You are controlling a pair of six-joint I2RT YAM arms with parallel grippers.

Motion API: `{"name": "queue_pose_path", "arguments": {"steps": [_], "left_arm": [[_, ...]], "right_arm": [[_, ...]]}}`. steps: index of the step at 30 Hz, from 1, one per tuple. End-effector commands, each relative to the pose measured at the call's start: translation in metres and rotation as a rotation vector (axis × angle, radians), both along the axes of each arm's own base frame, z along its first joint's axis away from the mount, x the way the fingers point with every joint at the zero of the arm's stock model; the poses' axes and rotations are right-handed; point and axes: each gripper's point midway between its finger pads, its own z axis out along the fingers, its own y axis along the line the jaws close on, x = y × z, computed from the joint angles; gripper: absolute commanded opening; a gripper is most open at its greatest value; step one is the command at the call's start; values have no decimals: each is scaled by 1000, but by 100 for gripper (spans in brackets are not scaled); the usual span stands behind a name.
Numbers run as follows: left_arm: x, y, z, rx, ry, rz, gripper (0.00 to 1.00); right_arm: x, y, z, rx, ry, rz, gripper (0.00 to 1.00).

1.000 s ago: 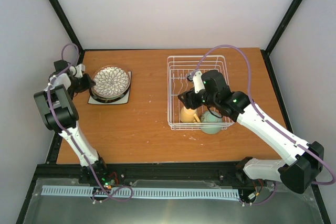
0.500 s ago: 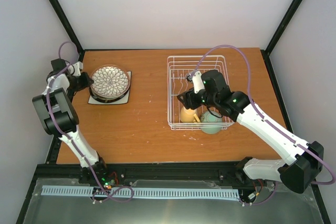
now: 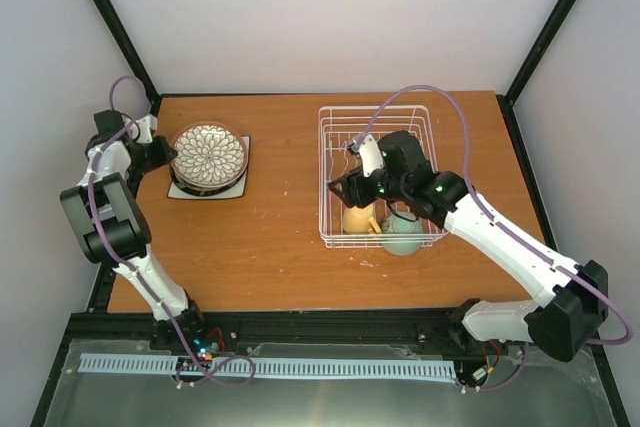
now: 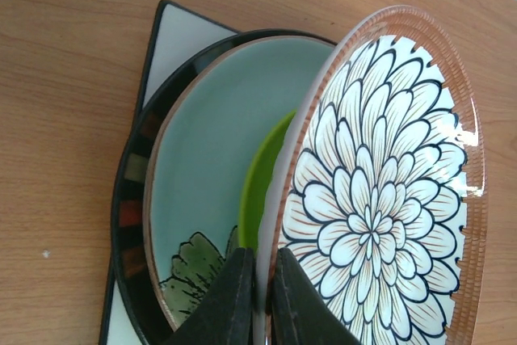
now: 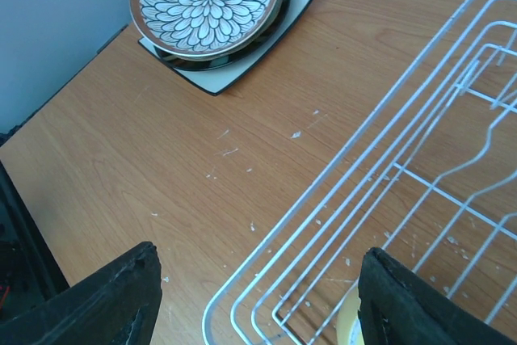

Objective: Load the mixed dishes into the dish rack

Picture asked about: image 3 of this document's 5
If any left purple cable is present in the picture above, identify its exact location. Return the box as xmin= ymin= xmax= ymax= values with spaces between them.
xmin=86 ymin=75 xmax=257 ymax=388

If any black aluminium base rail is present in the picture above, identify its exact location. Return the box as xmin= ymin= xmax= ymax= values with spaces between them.
xmin=64 ymin=309 xmax=596 ymax=363

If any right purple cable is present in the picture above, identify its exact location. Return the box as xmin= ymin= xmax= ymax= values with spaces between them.
xmin=355 ymin=84 xmax=634 ymax=393

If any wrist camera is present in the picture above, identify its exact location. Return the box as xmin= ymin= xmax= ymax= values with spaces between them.
xmin=349 ymin=134 xmax=384 ymax=178
xmin=133 ymin=114 xmax=157 ymax=144

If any purple cable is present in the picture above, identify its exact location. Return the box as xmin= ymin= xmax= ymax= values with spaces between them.
xmin=86 ymin=75 xmax=257 ymax=388
xmin=355 ymin=84 xmax=634 ymax=393

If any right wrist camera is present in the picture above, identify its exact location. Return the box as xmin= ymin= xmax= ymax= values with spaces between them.
xmin=349 ymin=134 xmax=384 ymax=178

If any square black-rimmed plate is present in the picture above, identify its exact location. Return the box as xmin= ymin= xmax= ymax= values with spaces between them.
xmin=169 ymin=125 xmax=251 ymax=197

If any yellow ceramic mug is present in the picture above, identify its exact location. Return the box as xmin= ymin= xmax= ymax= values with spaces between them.
xmin=342 ymin=204 xmax=382 ymax=235

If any white wire dish rack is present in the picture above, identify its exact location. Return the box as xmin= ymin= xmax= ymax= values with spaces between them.
xmin=316 ymin=103 xmax=450 ymax=250

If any light blue cable duct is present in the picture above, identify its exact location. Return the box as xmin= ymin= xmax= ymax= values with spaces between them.
xmin=77 ymin=353 xmax=456 ymax=383

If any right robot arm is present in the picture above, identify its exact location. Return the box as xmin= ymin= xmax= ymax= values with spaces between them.
xmin=328 ymin=131 xmax=609 ymax=362

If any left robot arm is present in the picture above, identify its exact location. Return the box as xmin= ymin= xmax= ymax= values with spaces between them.
xmin=60 ymin=109 xmax=208 ymax=350

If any floral patterned plate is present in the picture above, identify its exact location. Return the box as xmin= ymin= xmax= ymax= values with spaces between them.
xmin=171 ymin=122 xmax=249 ymax=187

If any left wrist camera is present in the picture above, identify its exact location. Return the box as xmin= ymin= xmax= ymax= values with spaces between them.
xmin=133 ymin=114 xmax=157 ymax=144

